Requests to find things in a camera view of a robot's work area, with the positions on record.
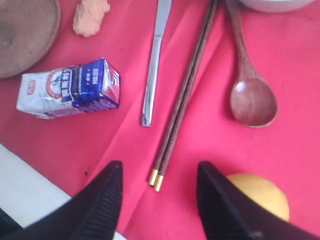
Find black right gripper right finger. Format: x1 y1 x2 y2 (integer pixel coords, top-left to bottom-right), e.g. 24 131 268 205
196 161 318 240

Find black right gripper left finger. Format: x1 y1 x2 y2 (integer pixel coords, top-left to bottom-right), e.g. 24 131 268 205
3 160 123 240

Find yellow lemon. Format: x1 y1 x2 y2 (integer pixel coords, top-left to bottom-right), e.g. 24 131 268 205
227 173 290 222

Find blue white milk carton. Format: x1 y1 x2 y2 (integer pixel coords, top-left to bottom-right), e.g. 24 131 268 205
16 58 121 119

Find orange fried chicken nugget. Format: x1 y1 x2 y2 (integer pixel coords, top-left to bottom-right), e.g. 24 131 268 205
72 0 111 38

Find dark wooden chopstick right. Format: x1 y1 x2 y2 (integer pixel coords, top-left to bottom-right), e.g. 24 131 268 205
153 0 220 192

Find red table cloth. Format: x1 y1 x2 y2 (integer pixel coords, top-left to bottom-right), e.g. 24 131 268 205
0 0 320 240

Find brown wooden spoon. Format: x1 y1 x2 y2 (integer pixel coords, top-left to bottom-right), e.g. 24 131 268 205
225 0 278 128

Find brown wooden plate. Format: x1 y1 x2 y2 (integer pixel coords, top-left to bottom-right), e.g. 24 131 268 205
0 0 61 79

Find white ceramic bowl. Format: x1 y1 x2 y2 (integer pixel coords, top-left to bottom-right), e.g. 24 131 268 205
240 0 314 13

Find silver table knife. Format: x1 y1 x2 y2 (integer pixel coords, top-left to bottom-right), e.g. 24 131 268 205
141 0 172 127

